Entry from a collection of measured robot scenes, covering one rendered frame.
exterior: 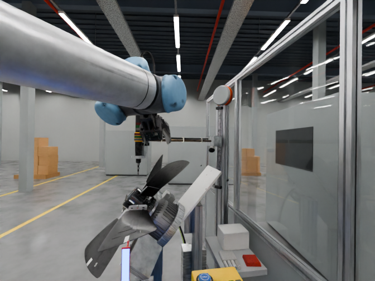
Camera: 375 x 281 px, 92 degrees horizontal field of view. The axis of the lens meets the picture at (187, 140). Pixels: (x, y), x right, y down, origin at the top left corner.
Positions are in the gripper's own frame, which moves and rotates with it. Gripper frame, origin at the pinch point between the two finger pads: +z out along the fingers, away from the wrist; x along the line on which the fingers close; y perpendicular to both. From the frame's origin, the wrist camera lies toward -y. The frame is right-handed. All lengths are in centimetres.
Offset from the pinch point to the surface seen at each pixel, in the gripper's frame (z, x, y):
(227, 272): 20, 22, 45
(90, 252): 44, -41, 31
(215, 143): 44, 31, -31
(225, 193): 76, 37, -7
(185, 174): 504, -11, -269
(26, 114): 266, -447, -370
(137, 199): 32.9, -16.6, 10.7
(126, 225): 20.5, -15.6, 26.7
